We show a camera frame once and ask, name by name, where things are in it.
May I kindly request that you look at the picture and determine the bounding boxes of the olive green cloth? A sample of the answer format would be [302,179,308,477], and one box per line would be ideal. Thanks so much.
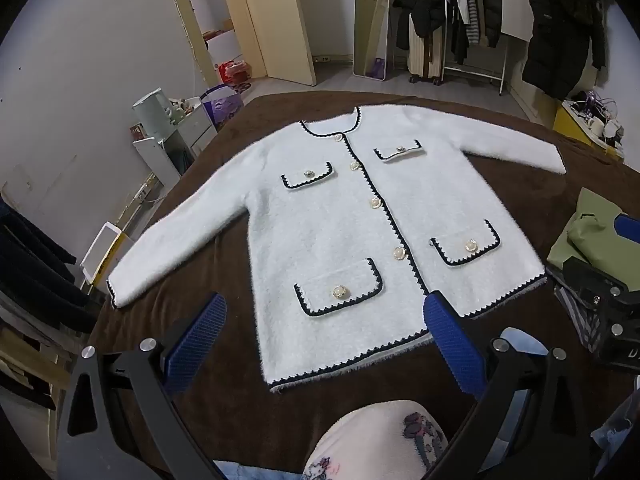
[547,187,640,271]

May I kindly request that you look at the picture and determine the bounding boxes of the long black coat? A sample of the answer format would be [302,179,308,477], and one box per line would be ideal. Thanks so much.
[521,0,607,101]

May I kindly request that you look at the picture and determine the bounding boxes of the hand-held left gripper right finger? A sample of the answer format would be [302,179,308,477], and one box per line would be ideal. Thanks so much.
[424,290,593,480]

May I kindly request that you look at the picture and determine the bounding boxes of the cream suitcase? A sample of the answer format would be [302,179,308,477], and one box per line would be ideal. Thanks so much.
[407,12,446,85]

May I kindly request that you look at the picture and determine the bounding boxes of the purple bag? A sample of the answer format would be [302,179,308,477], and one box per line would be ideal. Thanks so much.
[201,85,245,128]

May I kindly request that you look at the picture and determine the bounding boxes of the brown blanket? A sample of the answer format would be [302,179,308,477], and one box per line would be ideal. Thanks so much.
[87,91,640,471]

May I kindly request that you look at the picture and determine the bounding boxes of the black jacket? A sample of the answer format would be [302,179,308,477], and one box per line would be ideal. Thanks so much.
[392,0,448,51]

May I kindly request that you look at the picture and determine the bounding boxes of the white clothes rack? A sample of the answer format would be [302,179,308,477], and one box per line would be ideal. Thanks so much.
[440,0,511,96]

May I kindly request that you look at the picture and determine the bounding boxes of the flat white box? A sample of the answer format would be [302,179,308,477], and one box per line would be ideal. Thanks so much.
[80,221,123,283]

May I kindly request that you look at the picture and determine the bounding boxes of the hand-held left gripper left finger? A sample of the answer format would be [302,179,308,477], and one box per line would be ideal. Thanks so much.
[55,292,228,480]

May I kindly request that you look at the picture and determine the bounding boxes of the pink patterned clothing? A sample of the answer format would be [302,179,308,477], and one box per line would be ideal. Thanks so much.
[302,400,448,480]

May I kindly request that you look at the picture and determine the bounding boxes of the grey striped cloth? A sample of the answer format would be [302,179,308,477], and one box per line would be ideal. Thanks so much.
[547,265,611,353]

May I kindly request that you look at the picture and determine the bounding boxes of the light blue printed cloth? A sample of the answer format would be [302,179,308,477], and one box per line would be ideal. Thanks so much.
[591,390,640,478]

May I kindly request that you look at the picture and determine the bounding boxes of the cream wooden wardrobe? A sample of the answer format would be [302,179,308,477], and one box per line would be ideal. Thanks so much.
[165,0,318,88]

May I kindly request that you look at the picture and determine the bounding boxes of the white cardigan with black trim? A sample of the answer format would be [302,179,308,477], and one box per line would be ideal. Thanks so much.
[106,106,567,393]

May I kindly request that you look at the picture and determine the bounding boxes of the white bedside cabinet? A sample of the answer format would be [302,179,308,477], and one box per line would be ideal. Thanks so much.
[132,105,218,191]

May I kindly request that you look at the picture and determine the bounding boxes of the white power strip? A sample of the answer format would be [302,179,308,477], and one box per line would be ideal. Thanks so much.
[117,182,163,221]

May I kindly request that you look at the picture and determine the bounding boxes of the standing mirror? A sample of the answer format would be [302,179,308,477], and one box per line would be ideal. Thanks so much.
[352,0,391,82]

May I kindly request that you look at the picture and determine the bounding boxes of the pale green kettle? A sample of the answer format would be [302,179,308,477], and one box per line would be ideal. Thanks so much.
[132,88,173,141]

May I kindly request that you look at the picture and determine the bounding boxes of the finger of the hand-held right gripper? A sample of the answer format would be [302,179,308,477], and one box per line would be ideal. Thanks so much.
[547,259,631,311]
[614,212,640,252]

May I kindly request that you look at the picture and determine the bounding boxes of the dark hanging clothes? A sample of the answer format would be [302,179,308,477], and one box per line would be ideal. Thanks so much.
[0,195,101,336]

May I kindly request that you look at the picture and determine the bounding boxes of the row of hanging clothes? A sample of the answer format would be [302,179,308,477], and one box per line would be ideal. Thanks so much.
[430,0,503,66]

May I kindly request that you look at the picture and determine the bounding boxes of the yellow table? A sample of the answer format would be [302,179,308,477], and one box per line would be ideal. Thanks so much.
[552,100,626,161]

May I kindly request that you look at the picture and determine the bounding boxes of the tangle of cables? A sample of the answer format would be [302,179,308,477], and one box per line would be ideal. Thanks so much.
[570,89,626,126]

